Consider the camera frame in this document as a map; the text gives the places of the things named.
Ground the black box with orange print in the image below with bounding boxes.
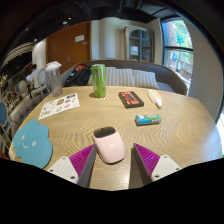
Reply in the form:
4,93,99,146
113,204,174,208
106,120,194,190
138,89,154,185
118,90,145,110

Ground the blue cloud-shaped mouse pad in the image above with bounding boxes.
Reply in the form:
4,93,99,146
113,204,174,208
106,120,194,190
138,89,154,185
12,119,54,170

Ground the grey curved sofa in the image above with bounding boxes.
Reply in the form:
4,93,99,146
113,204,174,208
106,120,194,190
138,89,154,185
64,59,189,97

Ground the large striped cushion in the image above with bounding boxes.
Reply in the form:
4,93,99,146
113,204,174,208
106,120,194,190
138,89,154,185
87,66,136,88

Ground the grey tufted armchair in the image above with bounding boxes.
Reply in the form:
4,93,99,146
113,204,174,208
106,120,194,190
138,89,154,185
9,92,51,138

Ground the blue chair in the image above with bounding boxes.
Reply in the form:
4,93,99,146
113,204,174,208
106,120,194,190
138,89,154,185
0,101,13,155

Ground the green drink can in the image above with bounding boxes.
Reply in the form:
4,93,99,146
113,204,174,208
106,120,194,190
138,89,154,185
90,63,107,99

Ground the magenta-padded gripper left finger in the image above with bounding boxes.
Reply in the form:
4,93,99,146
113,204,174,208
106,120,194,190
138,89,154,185
46,143,98,189

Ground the white tube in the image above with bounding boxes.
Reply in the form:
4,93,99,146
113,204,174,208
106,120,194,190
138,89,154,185
147,88,164,110

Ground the black-framed window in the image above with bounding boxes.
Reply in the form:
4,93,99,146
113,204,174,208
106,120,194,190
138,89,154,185
161,18,194,92

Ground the group of white chairs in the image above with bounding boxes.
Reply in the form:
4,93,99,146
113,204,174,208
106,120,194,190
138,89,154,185
32,68,51,98

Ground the small green and white box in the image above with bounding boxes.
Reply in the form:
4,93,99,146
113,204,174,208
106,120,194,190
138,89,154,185
134,113,162,127

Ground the person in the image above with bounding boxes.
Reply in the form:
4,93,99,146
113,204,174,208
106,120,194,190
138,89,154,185
25,63,41,88

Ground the glass-door cabinet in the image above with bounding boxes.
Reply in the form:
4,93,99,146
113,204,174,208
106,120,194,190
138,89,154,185
124,25,155,63

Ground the white sticker sheet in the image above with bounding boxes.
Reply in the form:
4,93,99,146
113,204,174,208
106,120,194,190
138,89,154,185
37,92,81,121

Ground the small striped cushion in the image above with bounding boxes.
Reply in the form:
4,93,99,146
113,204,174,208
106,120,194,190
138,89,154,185
132,69,160,90

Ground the black backpack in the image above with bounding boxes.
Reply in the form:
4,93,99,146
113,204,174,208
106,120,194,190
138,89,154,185
63,63,92,88

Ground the brown wooden door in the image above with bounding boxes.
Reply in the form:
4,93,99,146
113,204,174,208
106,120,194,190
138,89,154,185
45,21,93,75

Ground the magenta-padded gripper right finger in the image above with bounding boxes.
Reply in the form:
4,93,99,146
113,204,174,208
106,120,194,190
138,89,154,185
132,142,183,186

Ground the pink computer mouse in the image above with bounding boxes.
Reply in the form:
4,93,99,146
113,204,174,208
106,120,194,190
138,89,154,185
92,126,127,165

